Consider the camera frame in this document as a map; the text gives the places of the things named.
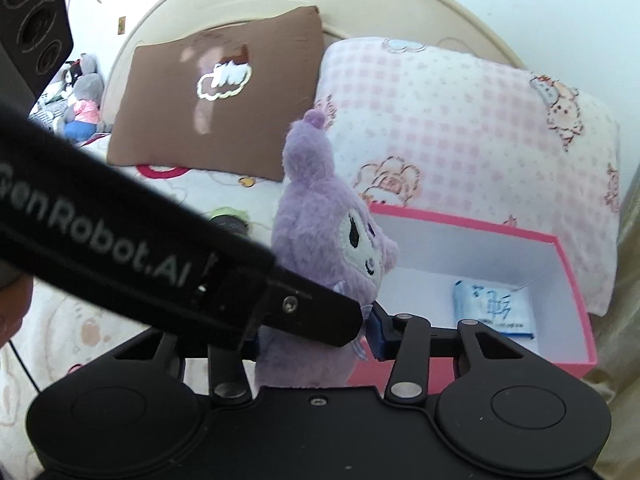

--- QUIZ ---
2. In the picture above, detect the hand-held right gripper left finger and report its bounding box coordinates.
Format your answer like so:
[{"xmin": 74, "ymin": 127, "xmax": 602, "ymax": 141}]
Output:
[{"xmin": 112, "ymin": 329, "xmax": 261, "ymax": 407}]

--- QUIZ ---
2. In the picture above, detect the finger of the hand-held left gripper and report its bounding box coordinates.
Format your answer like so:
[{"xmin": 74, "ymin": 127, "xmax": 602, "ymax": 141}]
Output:
[{"xmin": 250, "ymin": 265, "xmax": 363, "ymax": 348}]

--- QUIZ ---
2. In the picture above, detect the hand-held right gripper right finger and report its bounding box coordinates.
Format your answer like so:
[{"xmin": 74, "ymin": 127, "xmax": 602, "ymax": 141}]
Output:
[{"xmin": 366, "ymin": 307, "xmax": 526, "ymax": 403}]

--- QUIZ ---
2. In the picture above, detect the purple plush toy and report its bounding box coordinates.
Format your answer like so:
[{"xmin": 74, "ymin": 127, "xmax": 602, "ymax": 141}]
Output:
[{"xmin": 255, "ymin": 109, "xmax": 401, "ymax": 391}]

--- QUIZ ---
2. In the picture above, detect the pink cardboard box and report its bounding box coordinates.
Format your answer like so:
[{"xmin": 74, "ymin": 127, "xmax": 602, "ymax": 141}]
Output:
[{"xmin": 347, "ymin": 203, "xmax": 599, "ymax": 388}]

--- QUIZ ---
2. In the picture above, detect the blue wet wipes packet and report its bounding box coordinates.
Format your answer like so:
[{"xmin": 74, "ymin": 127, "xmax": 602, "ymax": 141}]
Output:
[{"xmin": 452, "ymin": 280, "xmax": 537, "ymax": 341}]

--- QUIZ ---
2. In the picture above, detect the green yarn ball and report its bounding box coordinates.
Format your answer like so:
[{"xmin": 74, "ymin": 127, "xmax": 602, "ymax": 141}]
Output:
[{"xmin": 207, "ymin": 206, "xmax": 251, "ymax": 238}]

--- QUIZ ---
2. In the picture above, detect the bear printed blanket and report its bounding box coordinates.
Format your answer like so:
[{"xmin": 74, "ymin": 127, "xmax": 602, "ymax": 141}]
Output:
[{"xmin": 0, "ymin": 130, "xmax": 286, "ymax": 441}]

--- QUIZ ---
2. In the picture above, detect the brown pillow with cloud print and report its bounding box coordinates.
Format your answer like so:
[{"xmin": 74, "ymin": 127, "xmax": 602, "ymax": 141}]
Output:
[{"xmin": 106, "ymin": 6, "xmax": 325, "ymax": 183}]

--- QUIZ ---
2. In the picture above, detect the grey plush toy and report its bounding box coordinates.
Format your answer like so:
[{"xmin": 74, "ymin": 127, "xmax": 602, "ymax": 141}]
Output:
[{"xmin": 62, "ymin": 52, "xmax": 106, "ymax": 142}]

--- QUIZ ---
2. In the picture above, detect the black white plush toy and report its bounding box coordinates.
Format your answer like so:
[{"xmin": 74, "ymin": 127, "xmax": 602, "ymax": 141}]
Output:
[{"xmin": 60, "ymin": 59, "xmax": 83, "ymax": 96}]

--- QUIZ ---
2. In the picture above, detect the pink checked cartoon pillow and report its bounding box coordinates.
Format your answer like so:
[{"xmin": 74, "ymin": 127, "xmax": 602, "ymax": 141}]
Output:
[{"xmin": 312, "ymin": 36, "xmax": 622, "ymax": 317}]

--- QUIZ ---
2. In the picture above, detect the gold curtain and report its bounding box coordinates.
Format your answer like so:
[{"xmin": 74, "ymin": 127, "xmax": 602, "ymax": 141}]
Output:
[{"xmin": 585, "ymin": 150, "xmax": 640, "ymax": 411}]

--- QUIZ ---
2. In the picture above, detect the black cable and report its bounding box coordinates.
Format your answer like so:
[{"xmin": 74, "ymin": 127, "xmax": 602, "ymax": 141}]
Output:
[{"xmin": 0, "ymin": 340, "xmax": 43, "ymax": 393}]

